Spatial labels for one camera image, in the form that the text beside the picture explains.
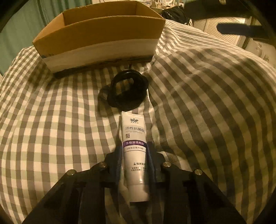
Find white toothpaste tube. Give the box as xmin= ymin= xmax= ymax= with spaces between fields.
xmin=122 ymin=111 xmax=149 ymax=203

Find black hair tie bundle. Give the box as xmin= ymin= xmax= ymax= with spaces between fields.
xmin=98 ymin=69 xmax=150 ymax=113

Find black jacket on chair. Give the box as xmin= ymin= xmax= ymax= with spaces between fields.
xmin=160 ymin=6 xmax=190 ymax=25

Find white louvered wardrobe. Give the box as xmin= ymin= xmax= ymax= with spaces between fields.
xmin=192 ymin=17 xmax=253 ymax=47

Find brown cardboard box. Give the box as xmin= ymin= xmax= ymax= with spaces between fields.
xmin=33 ymin=1 xmax=165 ymax=73

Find grey checked bed cover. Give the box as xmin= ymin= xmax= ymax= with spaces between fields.
xmin=1 ymin=21 xmax=275 ymax=223

